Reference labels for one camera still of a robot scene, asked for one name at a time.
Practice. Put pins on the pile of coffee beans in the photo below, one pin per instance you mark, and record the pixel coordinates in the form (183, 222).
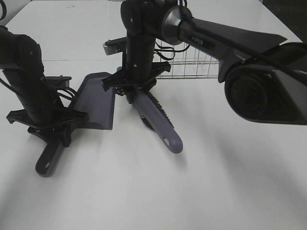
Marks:
(120, 91)

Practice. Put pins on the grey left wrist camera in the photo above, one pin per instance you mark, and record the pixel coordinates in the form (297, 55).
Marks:
(58, 81)

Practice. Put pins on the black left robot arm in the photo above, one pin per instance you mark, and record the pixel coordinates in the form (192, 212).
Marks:
(19, 52)

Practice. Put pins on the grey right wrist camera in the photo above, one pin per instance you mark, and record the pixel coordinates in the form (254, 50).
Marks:
(115, 46)

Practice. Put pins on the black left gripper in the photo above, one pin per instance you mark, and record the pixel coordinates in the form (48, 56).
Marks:
(42, 106)

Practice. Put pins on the chrome wire plate rack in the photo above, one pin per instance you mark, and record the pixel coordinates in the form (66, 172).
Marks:
(186, 62)

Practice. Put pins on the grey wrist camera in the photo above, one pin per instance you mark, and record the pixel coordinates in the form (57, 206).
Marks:
(58, 81)
(115, 46)

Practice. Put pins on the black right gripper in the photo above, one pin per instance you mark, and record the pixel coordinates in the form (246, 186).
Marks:
(138, 69)

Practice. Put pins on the grey hand brush black bristles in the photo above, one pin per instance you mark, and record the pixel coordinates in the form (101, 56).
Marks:
(154, 116)

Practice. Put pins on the grey plastic dustpan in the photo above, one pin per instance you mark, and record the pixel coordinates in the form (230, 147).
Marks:
(93, 100)

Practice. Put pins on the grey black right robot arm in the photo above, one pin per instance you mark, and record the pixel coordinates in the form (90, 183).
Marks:
(264, 75)

